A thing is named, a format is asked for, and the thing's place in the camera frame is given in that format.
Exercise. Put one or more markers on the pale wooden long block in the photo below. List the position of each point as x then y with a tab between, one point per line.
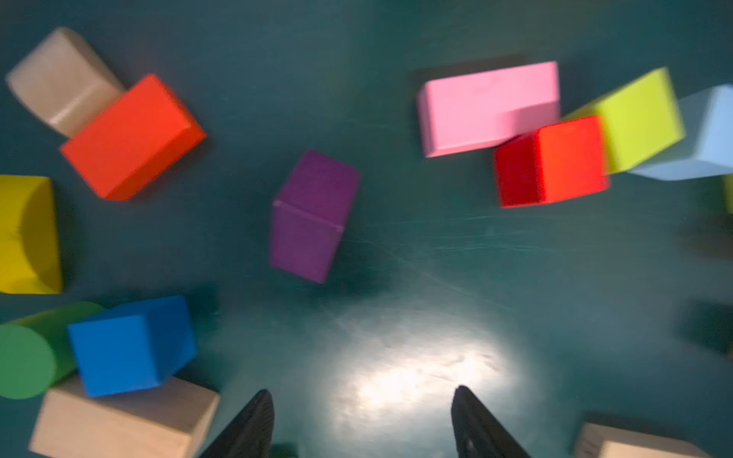
597	441

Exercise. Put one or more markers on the tan wooden block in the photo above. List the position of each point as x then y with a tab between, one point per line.
169	421

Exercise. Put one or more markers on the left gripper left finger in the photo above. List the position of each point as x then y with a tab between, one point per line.
249	434

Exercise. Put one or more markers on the green cylinder block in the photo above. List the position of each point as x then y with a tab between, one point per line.
36	351

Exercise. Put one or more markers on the yellow half cylinder block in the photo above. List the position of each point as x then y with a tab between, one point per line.
30	260

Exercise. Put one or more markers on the red cube block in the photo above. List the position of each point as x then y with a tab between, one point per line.
554	163

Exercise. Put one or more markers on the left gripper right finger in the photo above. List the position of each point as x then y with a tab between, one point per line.
477	432

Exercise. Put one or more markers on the purple block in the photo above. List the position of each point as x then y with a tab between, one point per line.
309	215

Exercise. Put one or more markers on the red rectangular block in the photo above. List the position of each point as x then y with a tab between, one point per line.
134	141

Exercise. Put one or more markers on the small tan arch block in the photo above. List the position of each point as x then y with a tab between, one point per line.
64	82

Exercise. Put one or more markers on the lime green long block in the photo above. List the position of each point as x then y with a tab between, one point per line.
728	193

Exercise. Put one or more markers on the lime green cube block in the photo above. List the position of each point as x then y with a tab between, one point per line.
638	120

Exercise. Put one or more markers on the pink rectangular block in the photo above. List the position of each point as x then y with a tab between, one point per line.
460	114

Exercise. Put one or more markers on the light blue cube block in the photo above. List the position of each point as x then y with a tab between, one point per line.
706	150

